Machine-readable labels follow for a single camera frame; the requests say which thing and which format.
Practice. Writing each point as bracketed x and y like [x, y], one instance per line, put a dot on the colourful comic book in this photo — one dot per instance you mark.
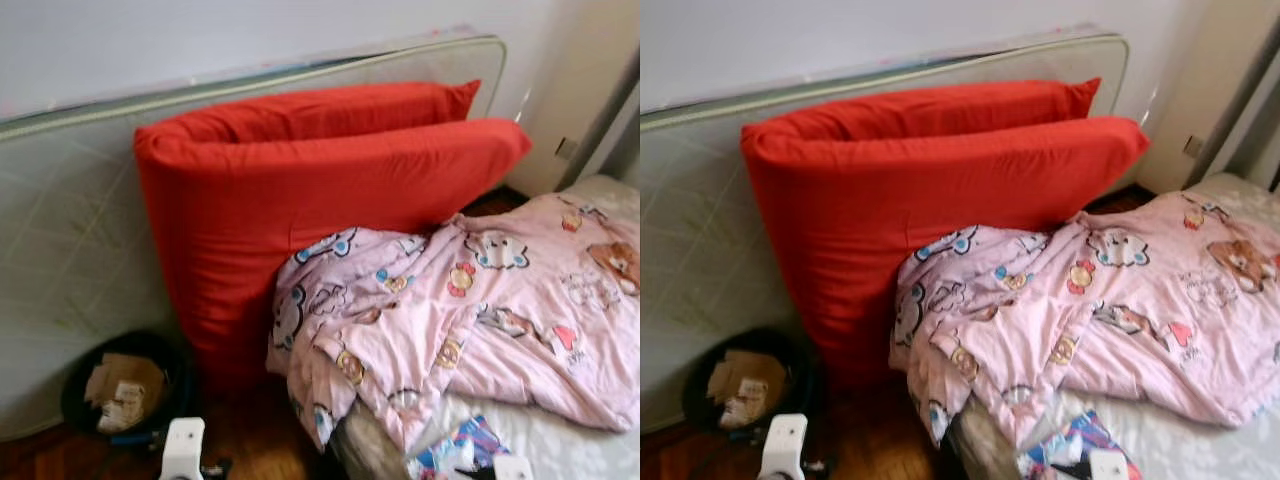
[468, 442]
[1080, 440]

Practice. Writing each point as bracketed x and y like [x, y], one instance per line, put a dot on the brown cardboard box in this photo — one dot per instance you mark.
[125, 390]
[748, 385]

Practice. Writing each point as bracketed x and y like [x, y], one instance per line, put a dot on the black round waste bin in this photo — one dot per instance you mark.
[696, 395]
[75, 400]

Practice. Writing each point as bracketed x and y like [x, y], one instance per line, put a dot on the bed with beige floral sheet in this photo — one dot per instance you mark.
[575, 448]
[1200, 445]

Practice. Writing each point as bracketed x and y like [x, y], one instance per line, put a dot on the red folded mattress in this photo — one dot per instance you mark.
[300, 200]
[920, 200]

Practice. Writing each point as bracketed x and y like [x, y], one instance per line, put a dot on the pink cartoon print blanket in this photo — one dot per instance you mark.
[480, 330]
[1100, 325]

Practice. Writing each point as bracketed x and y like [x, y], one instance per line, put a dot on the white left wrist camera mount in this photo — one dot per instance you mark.
[183, 445]
[784, 442]

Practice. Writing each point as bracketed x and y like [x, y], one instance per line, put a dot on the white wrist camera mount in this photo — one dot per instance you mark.
[784, 442]
[183, 445]
[513, 468]
[1110, 466]

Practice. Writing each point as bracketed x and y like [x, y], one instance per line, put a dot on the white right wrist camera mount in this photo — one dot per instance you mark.
[1110, 466]
[513, 468]

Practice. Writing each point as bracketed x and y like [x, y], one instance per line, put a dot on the wall socket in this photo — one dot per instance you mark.
[1194, 146]
[567, 148]

